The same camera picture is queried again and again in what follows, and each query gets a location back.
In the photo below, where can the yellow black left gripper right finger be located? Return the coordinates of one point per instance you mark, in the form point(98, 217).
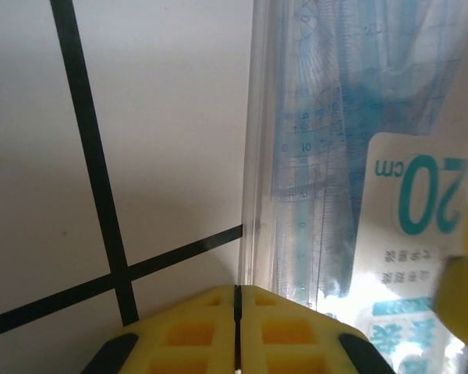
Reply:
point(296, 343)

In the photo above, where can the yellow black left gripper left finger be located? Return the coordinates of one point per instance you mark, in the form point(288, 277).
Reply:
point(179, 343)

